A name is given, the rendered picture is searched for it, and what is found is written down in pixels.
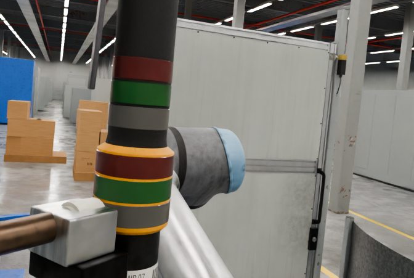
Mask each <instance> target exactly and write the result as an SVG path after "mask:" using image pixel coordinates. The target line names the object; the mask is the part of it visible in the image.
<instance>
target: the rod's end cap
mask: <svg viewBox="0 0 414 278"><path fill-rule="evenodd" d="M61 206H64V207H62V208H65V209H68V210H71V211H74V210H76V211H79V212H80V211H86V210H91V209H95V208H101V207H104V206H105V205H104V204H103V202H102V201H101V200H99V199H97V198H94V197H92V198H85V199H81V200H75V201H71V202H65V203H63V204H62V205H61Z"/></svg>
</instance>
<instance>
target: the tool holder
mask: <svg viewBox="0 0 414 278"><path fill-rule="evenodd" d="M75 200H81V198H75V199H71V200H64V201H61V202H54V203H47V204H43V205H36V206H33V207H31V209H30V215H36V214H40V213H46V212H52V215H53V216H54V219H55V221H56V223H57V235H56V238H55V240H54V241H53V242H51V243H47V244H44V245H40V246H37V247H33V248H28V250H29V251H30V263H29V274H30V275H32V276H33V277H35V278H126V277H127V269H128V253H126V252H124V251H121V250H118V249H116V248H115V239H116V224H117V216H118V211H117V210H116V209H113V208H110V207H107V206H104V207H101V208H95V209H91V210H86V211H80V212H79V211H76V210H74V211H71V210H68V209H65V208H62V207H64V206H61V205H62V204H63V203H65V202H71V201H75Z"/></svg>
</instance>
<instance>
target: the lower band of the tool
mask: <svg viewBox="0 0 414 278"><path fill-rule="evenodd" d="M97 150H99V151H101V152H105V153H110V154H114V155H123V156H129V157H170V156H173V155H174V151H172V150H171V149H170V148H169V147H165V148H160V149H144V148H133V147H123V146H118V145H111V144H107V143H106V142H104V143H102V144H100V145H99V146H97ZM95 173H96V174H97V175H99V176H101V177H104V178H109V179H114V180H119V181H131V182H158V181H166V180H169V179H171V178H172V176H171V177H169V178H164V179H125V178H116V177H111V176H106V175H103V174H100V173H98V172H95ZM94 198H97V199H99V200H101V201H102V202H105V203H109V204H113V205H121V206H157V205H162V204H165V203H168V202H169V201H170V199H169V200H167V201H165V202H160V203H152V204H127V203H116V202H110V201H107V200H103V199H101V198H98V197H96V196H95V195H94ZM167 225H168V222H167V223H165V224H163V225H161V226H157V227H151V228H144V229H126V228H119V227H117V228H116V234H121V235H146V234H152V233H156V232H159V231H161V230H162V229H163V228H165V227H166V226H167Z"/></svg>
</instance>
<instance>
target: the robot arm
mask: <svg viewBox="0 0 414 278"><path fill-rule="evenodd" d="M166 140H167V146H168V147H169V148H170V149H171V150H172V151H174V168H173V175H172V189H171V198H170V199H171V203H170V210H169V220H168V225H167V226H166V227H165V228H163V229H162V230H161V231H160V242H159V250H158V269H157V274H158V277H159V278H233V276H232V275H231V273H230V271H229V270H228V269H227V266H226V265H225V264H224V262H223V260H222V259H221V257H220V256H219V254H218V252H217V251H216V249H215V248H214V246H213V245H212V243H211V241H210V240H209V238H208V236H207V235H206V233H205V232H204V230H203V229H202V227H201V226H200V224H199V222H198V221H197V219H196V217H195V216H194V214H193V213H192V211H191V210H196V209H198V208H201V207H202V206H204V205H205V204H206V203H207V202H208V201H209V200H210V199H211V198H212V197H213V196H215V195H216V194H220V193H225V194H229V193H230V192H235V191H236V190H238V189H239V187H240V186H241V184H242V182H243V180H244V177H245V154H244V151H243V147H242V144H241V142H240V140H239V138H238V137H237V136H236V135H235V134H234V133H233V132H232V131H230V130H228V129H221V128H216V127H212V128H188V127H171V126H168V132H167V139H166Z"/></svg>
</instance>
